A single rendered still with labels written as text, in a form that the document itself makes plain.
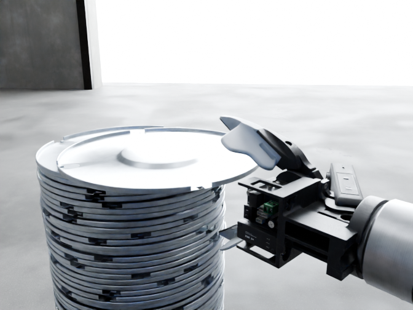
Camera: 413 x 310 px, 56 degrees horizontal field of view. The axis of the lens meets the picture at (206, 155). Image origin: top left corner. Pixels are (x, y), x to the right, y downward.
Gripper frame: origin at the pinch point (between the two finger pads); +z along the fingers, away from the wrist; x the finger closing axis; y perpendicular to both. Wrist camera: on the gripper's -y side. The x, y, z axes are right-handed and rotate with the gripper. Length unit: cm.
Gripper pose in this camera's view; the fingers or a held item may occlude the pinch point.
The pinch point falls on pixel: (223, 175)
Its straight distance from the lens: 48.5
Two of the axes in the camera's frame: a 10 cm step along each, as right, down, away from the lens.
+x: 0.0, 9.5, 3.0
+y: -7.2, 2.1, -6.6
